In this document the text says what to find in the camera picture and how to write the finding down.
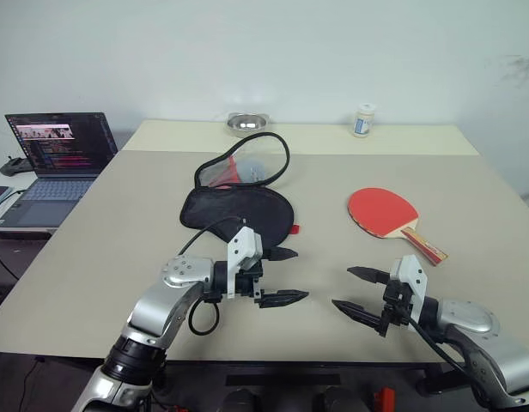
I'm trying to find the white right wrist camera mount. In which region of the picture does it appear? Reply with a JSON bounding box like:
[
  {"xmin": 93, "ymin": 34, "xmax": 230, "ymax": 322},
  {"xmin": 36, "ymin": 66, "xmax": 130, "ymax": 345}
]
[{"xmin": 389, "ymin": 254, "xmax": 429, "ymax": 325}]

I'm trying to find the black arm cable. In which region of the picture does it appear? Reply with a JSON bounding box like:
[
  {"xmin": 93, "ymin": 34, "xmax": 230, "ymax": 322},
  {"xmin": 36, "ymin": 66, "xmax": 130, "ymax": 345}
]
[
  {"xmin": 399, "ymin": 315, "xmax": 474, "ymax": 379},
  {"xmin": 174, "ymin": 215, "xmax": 248, "ymax": 336}
]

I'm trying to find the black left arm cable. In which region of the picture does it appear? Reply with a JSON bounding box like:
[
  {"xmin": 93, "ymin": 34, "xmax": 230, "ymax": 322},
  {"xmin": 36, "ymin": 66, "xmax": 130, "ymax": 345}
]
[{"xmin": 174, "ymin": 215, "xmax": 248, "ymax": 336}]

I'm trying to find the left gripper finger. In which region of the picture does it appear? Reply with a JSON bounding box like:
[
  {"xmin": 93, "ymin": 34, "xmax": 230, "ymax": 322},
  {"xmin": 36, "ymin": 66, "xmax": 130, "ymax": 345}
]
[
  {"xmin": 262, "ymin": 245, "xmax": 299, "ymax": 263},
  {"xmin": 253, "ymin": 289, "xmax": 311, "ymax": 311}
]

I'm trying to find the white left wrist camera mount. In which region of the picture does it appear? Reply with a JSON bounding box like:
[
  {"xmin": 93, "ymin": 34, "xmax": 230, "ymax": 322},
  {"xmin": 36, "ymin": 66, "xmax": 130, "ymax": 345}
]
[{"xmin": 224, "ymin": 226, "xmax": 265, "ymax": 300}]

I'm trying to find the stainless steel bowl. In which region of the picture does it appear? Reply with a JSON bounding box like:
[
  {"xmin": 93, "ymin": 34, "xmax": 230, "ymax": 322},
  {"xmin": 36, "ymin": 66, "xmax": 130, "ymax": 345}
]
[{"xmin": 224, "ymin": 111, "xmax": 271, "ymax": 138}]

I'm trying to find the grey open laptop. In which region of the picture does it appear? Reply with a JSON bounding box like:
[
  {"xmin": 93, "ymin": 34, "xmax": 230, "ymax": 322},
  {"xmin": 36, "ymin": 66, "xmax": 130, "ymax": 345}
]
[{"xmin": 0, "ymin": 112, "xmax": 119, "ymax": 228}]

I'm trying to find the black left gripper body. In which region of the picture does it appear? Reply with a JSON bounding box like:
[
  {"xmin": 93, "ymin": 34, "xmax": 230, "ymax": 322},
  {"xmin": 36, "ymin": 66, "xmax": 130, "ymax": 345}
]
[{"xmin": 234, "ymin": 257, "xmax": 266, "ymax": 302}]

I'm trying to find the black paddle case clear window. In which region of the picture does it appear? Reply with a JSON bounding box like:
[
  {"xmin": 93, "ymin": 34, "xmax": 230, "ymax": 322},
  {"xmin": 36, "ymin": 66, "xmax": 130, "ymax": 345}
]
[{"xmin": 179, "ymin": 131, "xmax": 301, "ymax": 250}]

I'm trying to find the black table frame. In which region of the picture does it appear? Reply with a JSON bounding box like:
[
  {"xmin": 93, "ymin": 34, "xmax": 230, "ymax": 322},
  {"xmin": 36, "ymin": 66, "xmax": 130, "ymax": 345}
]
[{"xmin": 163, "ymin": 360, "xmax": 448, "ymax": 394}]

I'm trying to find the dark rounded shape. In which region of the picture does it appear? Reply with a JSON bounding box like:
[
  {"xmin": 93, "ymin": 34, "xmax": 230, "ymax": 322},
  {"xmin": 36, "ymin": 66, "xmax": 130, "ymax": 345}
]
[{"xmin": 221, "ymin": 388, "xmax": 259, "ymax": 412}]

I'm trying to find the white plastic bottle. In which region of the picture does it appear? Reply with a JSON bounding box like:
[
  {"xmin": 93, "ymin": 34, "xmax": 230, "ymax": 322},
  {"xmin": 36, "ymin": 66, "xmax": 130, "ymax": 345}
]
[{"xmin": 352, "ymin": 101, "xmax": 376, "ymax": 138}]

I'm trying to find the red table tennis paddle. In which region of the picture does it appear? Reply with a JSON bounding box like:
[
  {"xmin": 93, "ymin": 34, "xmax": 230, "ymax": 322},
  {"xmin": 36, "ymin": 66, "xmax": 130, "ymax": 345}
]
[{"xmin": 346, "ymin": 186, "xmax": 449, "ymax": 267}]

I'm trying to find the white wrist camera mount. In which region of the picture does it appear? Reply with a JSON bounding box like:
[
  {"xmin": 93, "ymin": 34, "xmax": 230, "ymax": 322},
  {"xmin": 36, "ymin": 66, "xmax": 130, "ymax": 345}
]
[
  {"xmin": 224, "ymin": 226, "xmax": 265, "ymax": 300},
  {"xmin": 389, "ymin": 254, "xmax": 429, "ymax": 325}
]

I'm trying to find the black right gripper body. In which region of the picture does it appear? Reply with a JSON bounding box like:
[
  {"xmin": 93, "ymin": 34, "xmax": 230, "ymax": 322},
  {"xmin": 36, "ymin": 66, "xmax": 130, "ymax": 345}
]
[{"xmin": 379, "ymin": 277, "xmax": 414, "ymax": 338}]

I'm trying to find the red object under table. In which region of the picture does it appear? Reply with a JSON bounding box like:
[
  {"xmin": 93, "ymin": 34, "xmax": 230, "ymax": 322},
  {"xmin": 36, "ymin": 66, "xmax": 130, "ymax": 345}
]
[{"xmin": 374, "ymin": 385, "xmax": 397, "ymax": 412}]

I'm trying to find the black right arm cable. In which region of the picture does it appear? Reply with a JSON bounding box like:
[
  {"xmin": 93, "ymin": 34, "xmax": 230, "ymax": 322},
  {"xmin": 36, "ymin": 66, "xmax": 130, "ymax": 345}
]
[{"xmin": 399, "ymin": 315, "xmax": 474, "ymax": 379}]

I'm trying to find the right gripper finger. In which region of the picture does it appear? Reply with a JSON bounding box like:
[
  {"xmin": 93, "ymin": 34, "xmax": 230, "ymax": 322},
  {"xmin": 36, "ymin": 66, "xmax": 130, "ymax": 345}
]
[
  {"xmin": 346, "ymin": 265, "xmax": 392, "ymax": 287},
  {"xmin": 331, "ymin": 299, "xmax": 388, "ymax": 336}
]

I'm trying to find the grey laptop cable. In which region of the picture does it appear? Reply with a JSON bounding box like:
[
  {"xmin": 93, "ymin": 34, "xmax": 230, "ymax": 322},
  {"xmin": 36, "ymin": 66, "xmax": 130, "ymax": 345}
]
[{"xmin": 2, "ymin": 188, "xmax": 30, "ymax": 212}]

